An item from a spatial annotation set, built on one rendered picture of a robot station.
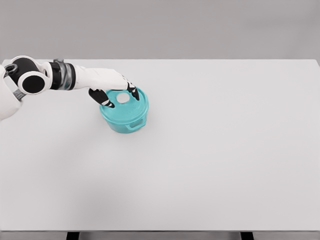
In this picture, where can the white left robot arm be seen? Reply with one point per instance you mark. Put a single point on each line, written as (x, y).
(32, 80)

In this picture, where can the teal pot lid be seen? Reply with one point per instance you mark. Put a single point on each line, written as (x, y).
(126, 108)

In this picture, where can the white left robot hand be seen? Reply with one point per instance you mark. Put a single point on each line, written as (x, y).
(107, 78)

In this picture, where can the teal pot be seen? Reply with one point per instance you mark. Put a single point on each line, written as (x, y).
(125, 126)

